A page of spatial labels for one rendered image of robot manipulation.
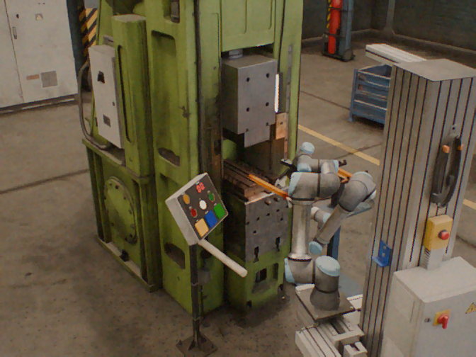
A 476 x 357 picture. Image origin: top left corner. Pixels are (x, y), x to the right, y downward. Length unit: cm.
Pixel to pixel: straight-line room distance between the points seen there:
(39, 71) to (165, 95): 496
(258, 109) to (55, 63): 537
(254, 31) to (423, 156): 155
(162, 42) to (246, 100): 61
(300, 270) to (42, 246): 282
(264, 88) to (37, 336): 223
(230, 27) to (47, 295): 239
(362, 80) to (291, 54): 378
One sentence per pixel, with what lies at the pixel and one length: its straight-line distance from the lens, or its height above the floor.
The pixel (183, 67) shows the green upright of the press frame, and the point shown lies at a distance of 309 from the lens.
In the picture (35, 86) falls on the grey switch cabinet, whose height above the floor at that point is 31.
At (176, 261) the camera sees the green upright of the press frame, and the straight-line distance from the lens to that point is 387.
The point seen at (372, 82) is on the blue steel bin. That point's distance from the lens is 719.
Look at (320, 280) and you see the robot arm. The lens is 265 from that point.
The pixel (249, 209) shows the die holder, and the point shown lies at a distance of 342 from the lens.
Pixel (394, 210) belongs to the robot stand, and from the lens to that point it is 232.
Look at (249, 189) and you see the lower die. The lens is 344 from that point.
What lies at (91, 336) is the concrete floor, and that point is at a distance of 390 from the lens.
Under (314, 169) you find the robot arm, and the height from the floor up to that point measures 129.
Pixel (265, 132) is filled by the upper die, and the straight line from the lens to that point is 337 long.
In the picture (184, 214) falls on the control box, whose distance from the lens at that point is 289.
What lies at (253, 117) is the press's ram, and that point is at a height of 145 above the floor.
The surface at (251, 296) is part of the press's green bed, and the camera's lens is 385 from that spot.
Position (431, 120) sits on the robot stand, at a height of 188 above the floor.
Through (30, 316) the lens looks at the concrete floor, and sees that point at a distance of 418.
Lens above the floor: 256
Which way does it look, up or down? 27 degrees down
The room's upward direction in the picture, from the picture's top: straight up
